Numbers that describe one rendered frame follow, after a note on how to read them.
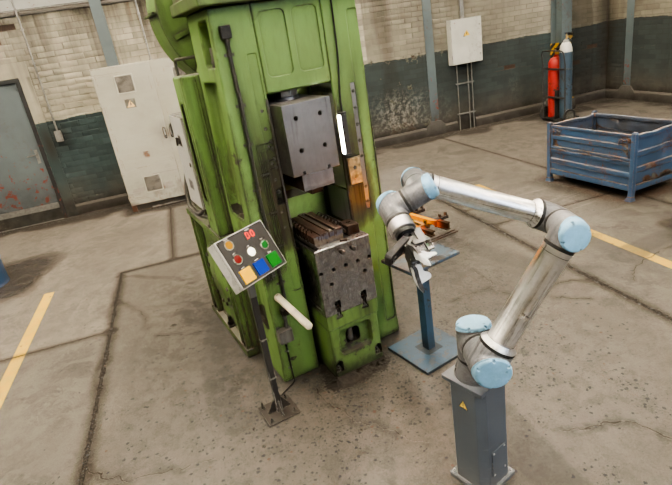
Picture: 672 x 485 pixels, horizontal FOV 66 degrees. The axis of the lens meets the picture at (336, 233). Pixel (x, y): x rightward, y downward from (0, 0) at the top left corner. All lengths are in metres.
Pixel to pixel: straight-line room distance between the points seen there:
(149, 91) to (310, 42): 5.21
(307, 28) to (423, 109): 6.88
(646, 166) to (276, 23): 4.34
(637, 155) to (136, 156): 6.44
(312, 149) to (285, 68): 0.47
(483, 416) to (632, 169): 4.08
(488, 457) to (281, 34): 2.36
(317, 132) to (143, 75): 5.36
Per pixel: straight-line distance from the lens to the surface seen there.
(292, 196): 3.48
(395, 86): 9.55
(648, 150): 6.19
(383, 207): 1.80
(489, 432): 2.54
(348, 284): 3.22
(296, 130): 2.90
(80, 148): 8.92
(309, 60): 3.09
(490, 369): 2.13
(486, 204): 2.01
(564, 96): 9.89
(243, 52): 2.93
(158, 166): 8.22
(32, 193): 9.20
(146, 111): 8.11
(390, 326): 3.81
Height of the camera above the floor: 2.10
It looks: 21 degrees down
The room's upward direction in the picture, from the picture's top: 9 degrees counter-clockwise
